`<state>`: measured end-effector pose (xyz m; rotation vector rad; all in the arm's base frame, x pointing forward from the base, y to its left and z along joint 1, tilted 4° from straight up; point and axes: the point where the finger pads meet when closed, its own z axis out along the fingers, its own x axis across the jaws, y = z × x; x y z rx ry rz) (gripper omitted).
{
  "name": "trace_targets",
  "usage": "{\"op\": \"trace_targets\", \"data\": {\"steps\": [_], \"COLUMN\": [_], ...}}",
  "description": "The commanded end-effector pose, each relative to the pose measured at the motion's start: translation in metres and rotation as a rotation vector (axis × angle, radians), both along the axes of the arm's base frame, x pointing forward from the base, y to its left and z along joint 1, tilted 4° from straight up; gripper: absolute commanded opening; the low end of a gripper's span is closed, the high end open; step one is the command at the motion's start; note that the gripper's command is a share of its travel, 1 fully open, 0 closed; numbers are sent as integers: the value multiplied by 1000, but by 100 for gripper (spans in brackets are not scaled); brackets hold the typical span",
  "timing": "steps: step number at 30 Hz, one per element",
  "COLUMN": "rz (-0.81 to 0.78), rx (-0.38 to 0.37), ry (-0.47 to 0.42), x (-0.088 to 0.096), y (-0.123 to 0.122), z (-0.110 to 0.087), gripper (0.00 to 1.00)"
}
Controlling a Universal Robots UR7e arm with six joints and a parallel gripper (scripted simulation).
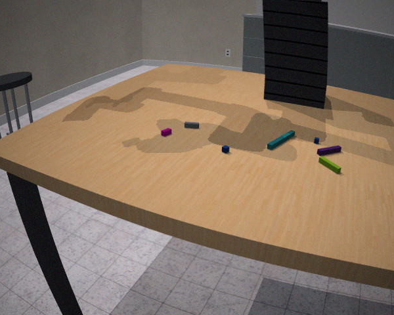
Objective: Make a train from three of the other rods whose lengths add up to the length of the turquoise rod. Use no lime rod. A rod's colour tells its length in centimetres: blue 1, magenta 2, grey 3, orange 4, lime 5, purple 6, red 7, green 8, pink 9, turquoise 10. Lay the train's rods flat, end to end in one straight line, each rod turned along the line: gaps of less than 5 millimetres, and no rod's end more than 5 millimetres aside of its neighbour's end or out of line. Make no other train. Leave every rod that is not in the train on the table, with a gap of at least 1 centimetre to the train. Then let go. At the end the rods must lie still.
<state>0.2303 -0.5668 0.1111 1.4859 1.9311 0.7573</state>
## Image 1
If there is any lime green rod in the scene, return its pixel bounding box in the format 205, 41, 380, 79
318, 156, 341, 173

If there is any small magenta block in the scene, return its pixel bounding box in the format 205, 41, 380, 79
161, 128, 171, 137

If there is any purple rod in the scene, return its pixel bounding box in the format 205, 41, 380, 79
317, 145, 341, 156

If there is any turquoise rod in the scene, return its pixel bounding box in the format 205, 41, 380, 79
267, 131, 295, 150

